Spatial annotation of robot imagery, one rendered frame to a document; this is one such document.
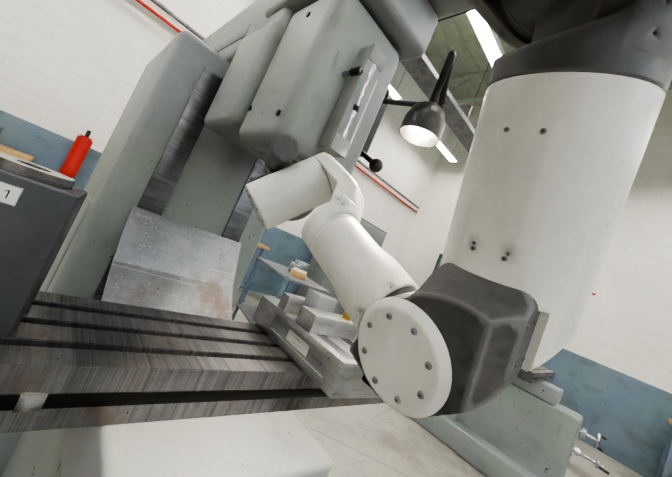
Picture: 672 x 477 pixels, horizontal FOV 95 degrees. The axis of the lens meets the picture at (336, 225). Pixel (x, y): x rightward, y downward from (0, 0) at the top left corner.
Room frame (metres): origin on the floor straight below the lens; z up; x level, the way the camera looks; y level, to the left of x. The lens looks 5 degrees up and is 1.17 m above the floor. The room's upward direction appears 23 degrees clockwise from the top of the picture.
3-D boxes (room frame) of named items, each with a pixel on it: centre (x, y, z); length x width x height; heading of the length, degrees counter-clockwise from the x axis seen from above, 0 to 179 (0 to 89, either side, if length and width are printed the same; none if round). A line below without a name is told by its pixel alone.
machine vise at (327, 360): (0.77, -0.06, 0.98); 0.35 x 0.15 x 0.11; 40
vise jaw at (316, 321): (0.75, -0.08, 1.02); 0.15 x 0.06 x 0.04; 130
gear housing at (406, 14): (0.67, 0.16, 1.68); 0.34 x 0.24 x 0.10; 42
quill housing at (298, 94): (0.64, 0.14, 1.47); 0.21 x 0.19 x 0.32; 132
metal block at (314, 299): (0.79, -0.04, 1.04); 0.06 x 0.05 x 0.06; 130
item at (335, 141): (0.55, 0.06, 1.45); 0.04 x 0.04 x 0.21; 42
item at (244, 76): (0.78, 0.26, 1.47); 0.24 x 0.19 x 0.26; 132
